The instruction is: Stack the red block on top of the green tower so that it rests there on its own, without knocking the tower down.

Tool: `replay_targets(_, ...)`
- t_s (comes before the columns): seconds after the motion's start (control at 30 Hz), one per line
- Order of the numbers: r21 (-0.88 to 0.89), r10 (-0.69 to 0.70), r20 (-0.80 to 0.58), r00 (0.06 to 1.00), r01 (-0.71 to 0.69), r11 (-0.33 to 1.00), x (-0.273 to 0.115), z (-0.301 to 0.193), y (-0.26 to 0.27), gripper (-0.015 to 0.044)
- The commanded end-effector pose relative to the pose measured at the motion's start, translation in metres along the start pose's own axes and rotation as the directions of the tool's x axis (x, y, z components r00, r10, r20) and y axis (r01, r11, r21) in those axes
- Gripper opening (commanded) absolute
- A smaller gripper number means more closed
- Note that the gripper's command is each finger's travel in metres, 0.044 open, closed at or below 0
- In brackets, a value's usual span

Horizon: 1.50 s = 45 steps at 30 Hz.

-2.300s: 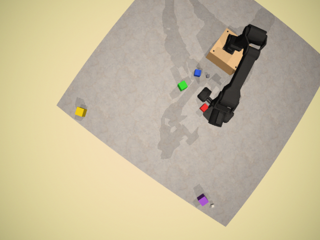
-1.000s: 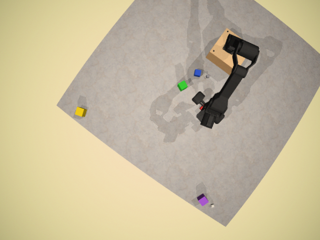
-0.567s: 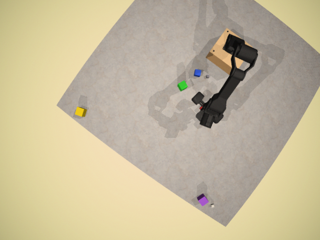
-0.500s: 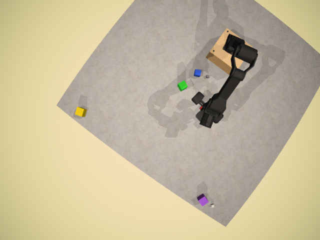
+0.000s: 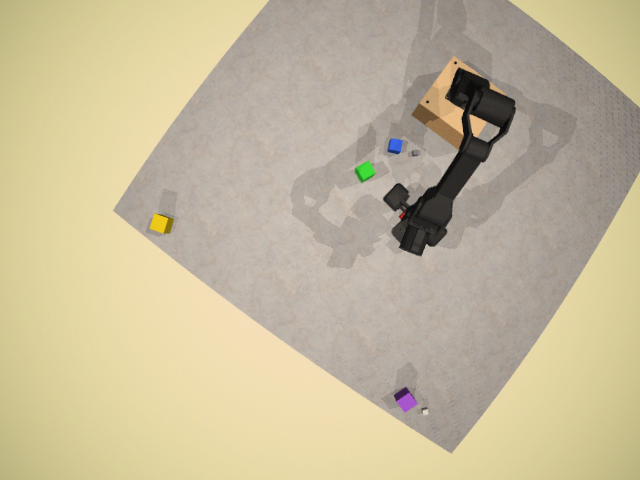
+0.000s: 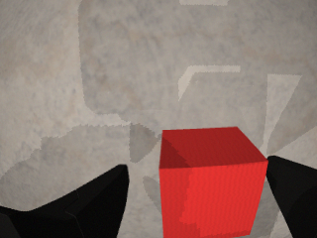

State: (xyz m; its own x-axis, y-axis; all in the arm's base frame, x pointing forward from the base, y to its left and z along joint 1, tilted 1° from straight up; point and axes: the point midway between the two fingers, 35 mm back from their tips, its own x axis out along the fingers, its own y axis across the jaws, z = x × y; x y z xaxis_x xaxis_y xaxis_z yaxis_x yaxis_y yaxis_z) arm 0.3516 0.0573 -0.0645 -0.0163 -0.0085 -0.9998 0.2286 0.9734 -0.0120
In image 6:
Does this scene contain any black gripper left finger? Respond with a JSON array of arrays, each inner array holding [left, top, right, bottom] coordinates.
[[0, 164, 130, 238]]

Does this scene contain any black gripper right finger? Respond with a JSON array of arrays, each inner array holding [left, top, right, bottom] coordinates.
[[265, 156, 317, 238]]

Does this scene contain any red block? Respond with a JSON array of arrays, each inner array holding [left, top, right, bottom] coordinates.
[[158, 127, 268, 238]]

